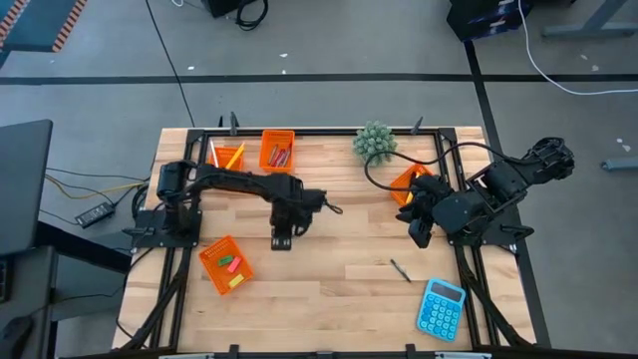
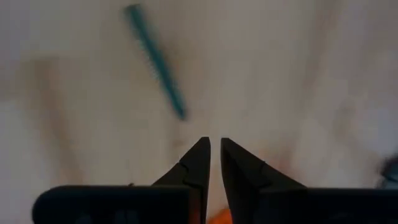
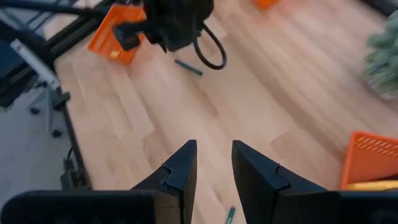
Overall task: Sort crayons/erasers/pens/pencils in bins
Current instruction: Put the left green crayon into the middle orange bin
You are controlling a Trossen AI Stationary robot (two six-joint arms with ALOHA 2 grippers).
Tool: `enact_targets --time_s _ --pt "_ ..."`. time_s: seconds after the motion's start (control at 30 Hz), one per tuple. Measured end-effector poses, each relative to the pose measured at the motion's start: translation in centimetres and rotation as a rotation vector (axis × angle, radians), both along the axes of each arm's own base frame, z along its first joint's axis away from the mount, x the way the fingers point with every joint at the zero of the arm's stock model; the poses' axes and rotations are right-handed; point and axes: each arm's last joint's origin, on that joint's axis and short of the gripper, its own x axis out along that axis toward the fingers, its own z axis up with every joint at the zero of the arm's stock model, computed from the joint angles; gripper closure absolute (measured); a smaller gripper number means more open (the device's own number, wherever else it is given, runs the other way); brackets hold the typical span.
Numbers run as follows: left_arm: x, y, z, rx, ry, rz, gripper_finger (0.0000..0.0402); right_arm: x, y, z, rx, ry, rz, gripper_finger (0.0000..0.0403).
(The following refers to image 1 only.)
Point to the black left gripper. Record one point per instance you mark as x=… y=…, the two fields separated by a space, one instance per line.
x=299 y=207

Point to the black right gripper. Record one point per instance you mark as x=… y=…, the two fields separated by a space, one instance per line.
x=431 y=194

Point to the grey crayon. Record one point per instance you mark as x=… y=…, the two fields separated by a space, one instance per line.
x=285 y=159
x=288 y=157

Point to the pinkish red crayon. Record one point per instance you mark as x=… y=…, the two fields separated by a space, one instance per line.
x=282 y=159

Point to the brown crayon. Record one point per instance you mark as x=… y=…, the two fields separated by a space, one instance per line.
x=272 y=154

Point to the green eraser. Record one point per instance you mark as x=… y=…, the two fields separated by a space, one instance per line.
x=225 y=260

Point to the pale yellow pencil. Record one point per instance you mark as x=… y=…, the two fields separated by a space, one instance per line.
x=214 y=153

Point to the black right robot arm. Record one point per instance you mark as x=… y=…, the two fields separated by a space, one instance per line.
x=503 y=189

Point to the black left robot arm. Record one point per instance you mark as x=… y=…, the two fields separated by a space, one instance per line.
x=234 y=182

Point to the orange plastic mesh bin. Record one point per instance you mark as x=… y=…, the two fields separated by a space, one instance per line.
x=401 y=187
x=224 y=154
x=266 y=137
x=214 y=276

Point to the dark pen on table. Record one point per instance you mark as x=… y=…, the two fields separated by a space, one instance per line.
x=400 y=270

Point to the green plant in white pot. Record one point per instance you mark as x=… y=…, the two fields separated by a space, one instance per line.
x=375 y=142

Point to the blue calculator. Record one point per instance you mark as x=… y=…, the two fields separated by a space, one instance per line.
x=441 y=310

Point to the black power adapter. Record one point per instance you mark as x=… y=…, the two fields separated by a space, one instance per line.
x=95 y=214

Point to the black and blue box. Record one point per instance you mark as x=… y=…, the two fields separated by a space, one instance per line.
x=486 y=17

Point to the grey metal bar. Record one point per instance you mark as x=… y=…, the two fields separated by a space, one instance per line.
x=618 y=164

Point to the grey metal table leg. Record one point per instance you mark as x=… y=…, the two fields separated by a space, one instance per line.
x=593 y=27

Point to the dark grey monitor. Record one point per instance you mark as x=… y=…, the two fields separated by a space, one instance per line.
x=25 y=184

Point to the black desk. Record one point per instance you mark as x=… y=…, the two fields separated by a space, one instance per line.
x=30 y=289

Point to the black computer mouse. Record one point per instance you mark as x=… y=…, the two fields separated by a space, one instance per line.
x=15 y=336

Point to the grey mat with striped edge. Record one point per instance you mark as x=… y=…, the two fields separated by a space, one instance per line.
x=40 y=22

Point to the black metal table frame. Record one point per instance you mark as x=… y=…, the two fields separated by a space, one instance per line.
x=319 y=132

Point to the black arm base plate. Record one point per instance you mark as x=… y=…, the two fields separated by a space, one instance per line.
x=503 y=234
x=149 y=239

